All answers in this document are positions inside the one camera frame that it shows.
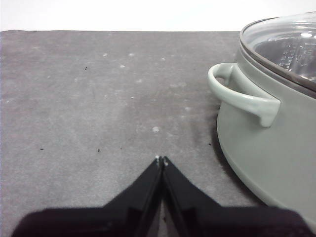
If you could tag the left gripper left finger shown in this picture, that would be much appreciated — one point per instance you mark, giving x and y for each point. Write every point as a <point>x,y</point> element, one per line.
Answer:
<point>98,222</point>

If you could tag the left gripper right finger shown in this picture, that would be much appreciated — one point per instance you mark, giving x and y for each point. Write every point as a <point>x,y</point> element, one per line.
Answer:
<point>222,222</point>

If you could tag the glass lid with round knob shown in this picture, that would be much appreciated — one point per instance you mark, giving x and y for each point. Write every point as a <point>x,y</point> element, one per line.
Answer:
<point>284,39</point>

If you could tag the pale green electric steamer pot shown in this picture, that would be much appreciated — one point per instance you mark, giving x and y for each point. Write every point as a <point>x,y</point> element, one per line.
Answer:
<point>271,153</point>

